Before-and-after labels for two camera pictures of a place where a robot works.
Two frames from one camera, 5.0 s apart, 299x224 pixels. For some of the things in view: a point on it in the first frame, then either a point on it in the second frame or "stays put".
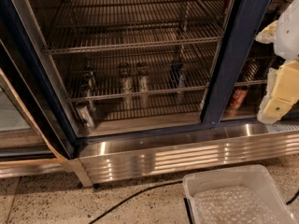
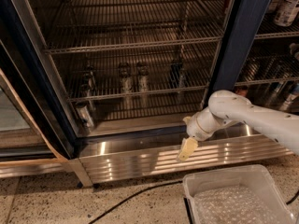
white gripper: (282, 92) -> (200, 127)
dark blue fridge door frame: (249, 7) stays put
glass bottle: (142, 72) stays put
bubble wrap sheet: (235, 204) stays put
